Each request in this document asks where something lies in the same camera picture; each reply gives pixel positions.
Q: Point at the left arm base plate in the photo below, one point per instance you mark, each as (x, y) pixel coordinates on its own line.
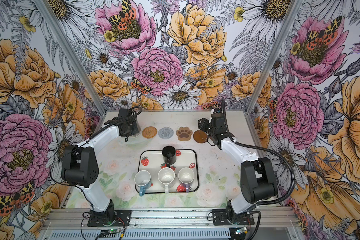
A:
(117, 218)

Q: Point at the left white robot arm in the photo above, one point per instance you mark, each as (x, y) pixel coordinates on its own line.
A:
(80, 167)

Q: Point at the rattan wicker round coaster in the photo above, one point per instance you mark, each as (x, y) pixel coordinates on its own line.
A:
(149, 132)

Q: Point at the aluminium corner post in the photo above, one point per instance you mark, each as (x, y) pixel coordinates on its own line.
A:
(279, 40)
(57, 30)

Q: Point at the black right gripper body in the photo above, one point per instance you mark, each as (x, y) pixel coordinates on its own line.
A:
(212, 130)

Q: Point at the white speckled mug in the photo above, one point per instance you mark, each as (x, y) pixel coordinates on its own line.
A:
(166, 177)

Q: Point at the white lilac handled mug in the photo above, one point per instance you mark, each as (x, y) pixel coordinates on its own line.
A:
(186, 176)

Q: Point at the left aluminium corner post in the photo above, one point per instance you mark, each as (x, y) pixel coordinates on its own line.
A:
(57, 30)

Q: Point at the cork paw print coaster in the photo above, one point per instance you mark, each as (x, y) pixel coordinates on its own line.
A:
(184, 133)

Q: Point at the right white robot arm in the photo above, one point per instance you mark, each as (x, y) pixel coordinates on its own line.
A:
(257, 179)

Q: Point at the right aluminium corner post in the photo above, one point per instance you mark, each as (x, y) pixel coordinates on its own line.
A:
(279, 40)

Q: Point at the blue floral mug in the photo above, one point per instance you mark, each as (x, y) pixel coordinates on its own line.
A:
(143, 181)

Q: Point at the aluminium front rail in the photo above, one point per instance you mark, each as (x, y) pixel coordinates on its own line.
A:
(173, 218)

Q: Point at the grey-blue woven round coaster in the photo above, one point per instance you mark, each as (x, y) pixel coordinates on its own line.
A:
(165, 133)

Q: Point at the white strawberry serving tray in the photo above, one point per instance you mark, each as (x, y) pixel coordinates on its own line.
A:
(154, 176)

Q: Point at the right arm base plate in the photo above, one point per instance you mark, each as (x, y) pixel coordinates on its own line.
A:
(227, 217)

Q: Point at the black mug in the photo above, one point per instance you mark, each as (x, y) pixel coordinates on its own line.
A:
(169, 156)

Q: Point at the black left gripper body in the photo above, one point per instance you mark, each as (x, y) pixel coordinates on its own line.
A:
(132, 129)

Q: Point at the scratched brown wooden round coaster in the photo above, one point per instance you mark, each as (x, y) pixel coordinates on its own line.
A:
(200, 137)

